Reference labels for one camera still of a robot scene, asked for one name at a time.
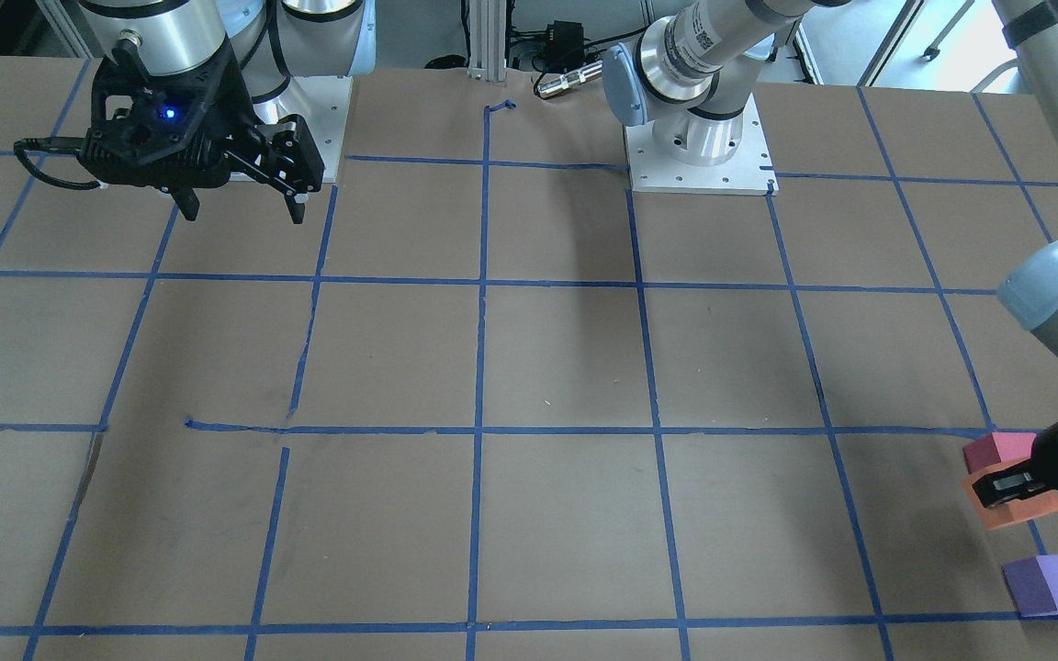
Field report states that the orange foam block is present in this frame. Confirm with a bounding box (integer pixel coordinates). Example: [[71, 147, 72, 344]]
[[961, 459, 1058, 531]]

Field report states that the pink foam block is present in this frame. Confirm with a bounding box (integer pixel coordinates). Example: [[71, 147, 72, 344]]
[[962, 432, 1037, 474]]

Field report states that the purple foam block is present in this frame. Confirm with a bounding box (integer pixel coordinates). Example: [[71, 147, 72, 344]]
[[1002, 555, 1058, 618]]

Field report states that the silver cylindrical connector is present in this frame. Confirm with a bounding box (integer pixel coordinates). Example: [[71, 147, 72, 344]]
[[534, 60, 603, 100]]

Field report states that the aluminium frame post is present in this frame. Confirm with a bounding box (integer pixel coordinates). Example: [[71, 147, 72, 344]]
[[462, 0, 511, 86]]

